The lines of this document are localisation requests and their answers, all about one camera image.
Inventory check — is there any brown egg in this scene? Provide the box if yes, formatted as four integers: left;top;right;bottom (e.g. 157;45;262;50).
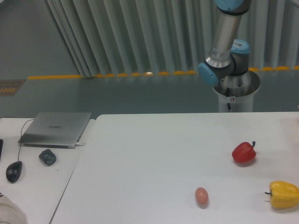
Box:
195;187;209;205

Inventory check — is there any black mouse cable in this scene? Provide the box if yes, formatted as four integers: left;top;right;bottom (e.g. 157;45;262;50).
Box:
17;118;35;162

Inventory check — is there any red bell pepper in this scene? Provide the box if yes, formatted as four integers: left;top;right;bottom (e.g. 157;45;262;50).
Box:
232;141;256;163

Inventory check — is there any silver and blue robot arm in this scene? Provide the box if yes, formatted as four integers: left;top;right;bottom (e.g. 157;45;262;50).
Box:
198;0;251;85

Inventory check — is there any black computer mouse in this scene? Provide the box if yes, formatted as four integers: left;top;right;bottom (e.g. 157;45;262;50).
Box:
6;161;23;183

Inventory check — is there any black keyboard edge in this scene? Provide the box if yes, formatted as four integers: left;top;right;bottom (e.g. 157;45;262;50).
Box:
0;139;4;159

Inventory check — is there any white pleated curtain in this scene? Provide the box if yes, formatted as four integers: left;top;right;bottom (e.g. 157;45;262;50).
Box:
46;0;299;77

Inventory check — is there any yellow bell pepper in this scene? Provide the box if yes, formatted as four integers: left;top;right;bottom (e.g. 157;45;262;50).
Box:
265;181;299;209

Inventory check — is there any beige cloth sleeve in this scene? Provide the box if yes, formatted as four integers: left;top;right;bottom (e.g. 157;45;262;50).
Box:
0;193;28;224

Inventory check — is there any silver closed laptop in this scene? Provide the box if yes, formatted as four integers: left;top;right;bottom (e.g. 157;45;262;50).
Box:
18;112;91;148

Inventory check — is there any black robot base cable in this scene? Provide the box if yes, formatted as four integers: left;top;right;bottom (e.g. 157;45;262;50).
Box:
225;87;233;113

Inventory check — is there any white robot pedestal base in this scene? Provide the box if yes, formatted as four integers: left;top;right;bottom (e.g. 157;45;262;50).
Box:
213;70;261;112

